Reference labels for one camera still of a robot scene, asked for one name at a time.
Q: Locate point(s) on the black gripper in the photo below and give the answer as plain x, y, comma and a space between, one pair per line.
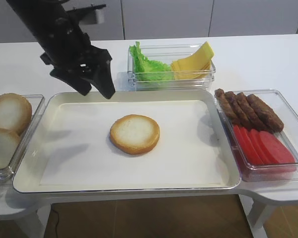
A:
77, 62

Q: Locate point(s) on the bun half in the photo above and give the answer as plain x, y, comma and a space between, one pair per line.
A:
135, 134
15, 112
9, 142

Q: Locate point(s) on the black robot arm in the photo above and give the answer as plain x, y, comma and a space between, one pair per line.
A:
44, 17

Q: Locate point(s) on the green lettuce leaves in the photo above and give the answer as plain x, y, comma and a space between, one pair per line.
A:
149, 70

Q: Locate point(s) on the clear lettuce and cheese container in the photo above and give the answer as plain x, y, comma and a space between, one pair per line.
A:
168, 54

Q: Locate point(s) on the stacked yellow cheese slices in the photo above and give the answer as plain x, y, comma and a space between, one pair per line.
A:
189, 74

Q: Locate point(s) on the upright yellow cheese slice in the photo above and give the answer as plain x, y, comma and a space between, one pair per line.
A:
203, 55

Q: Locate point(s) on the clear plastic bun container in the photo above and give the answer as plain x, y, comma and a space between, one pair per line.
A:
38, 104

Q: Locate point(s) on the cream serving tray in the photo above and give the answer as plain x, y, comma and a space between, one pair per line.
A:
70, 150

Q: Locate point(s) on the brown meat patty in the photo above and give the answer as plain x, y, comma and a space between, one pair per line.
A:
245, 122
265, 113
226, 108
251, 114

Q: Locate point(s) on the red tomato slice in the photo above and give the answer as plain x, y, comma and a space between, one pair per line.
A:
265, 157
245, 143
252, 149
276, 148

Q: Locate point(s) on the clear meat and tomato container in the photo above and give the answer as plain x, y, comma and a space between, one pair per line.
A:
289, 137

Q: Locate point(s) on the grey bracket in background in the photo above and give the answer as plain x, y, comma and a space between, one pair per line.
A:
89, 15

